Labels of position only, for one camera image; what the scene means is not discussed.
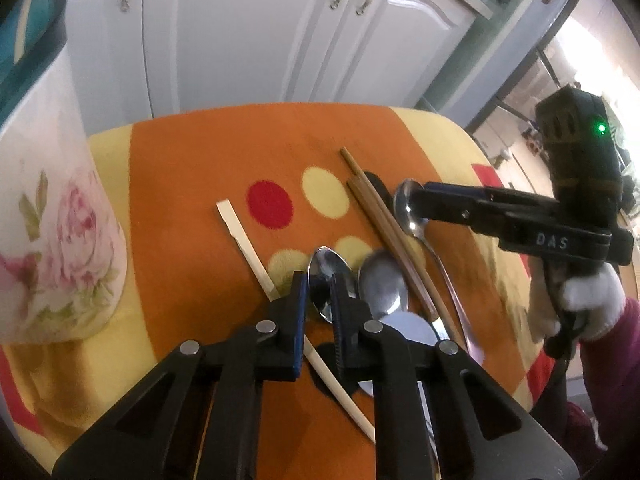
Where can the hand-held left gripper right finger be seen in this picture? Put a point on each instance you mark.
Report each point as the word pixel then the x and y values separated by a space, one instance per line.
pixel 337 320

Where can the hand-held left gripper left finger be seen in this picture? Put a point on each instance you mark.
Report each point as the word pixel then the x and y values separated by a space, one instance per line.
pixel 298 320

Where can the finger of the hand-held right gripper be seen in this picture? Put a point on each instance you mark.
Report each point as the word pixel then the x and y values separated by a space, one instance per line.
pixel 450 205

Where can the white ceramic spoon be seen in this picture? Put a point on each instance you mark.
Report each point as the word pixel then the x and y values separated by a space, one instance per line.
pixel 405 327

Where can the brown wooden chopstick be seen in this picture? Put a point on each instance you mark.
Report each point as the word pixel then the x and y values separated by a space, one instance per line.
pixel 350 162
pixel 380 225

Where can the light bamboo chopstick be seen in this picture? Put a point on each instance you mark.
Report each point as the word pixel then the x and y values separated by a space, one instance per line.
pixel 240 240

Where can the floral white utensil cup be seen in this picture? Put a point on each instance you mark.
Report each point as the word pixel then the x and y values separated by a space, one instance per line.
pixel 55 220

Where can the person's right forearm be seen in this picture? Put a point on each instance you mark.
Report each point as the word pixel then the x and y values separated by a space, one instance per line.
pixel 615 375

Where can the person's right hand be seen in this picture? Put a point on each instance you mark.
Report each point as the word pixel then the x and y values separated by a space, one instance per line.
pixel 595 300

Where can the white cabinet door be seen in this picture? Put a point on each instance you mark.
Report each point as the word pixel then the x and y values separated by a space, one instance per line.
pixel 240 35
pixel 400 50
pixel 100 60

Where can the orange yellow dotted blanket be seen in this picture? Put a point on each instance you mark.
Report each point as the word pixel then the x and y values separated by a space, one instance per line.
pixel 190 185

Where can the person's maroon clothing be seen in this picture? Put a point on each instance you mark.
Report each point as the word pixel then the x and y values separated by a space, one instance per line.
pixel 582 425

